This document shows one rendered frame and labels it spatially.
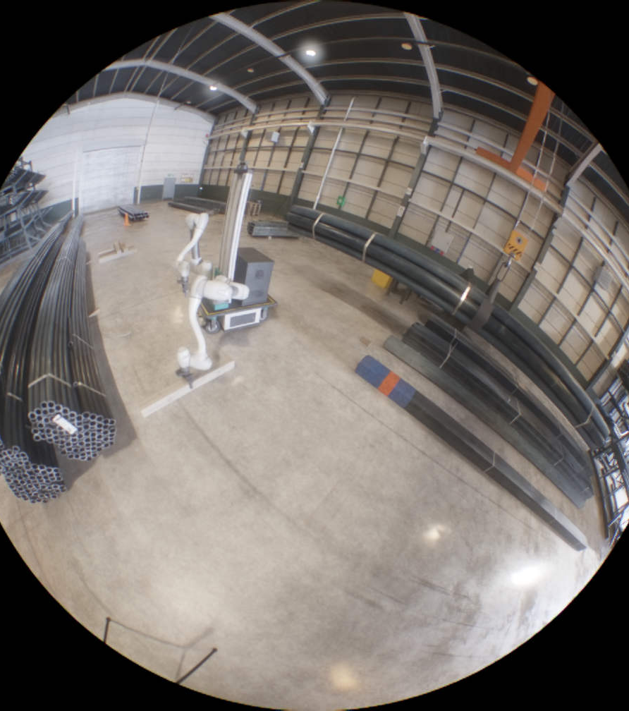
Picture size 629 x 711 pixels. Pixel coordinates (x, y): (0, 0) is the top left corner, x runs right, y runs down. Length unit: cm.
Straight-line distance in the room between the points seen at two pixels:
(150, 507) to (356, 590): 147
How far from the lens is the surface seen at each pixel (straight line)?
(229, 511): 162
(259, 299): 265
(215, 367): 210
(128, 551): 180
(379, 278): 613
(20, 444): 164
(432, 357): 343
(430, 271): 269
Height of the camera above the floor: 160
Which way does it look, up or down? 38 degrees down
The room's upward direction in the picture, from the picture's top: 21 degrees clockwise
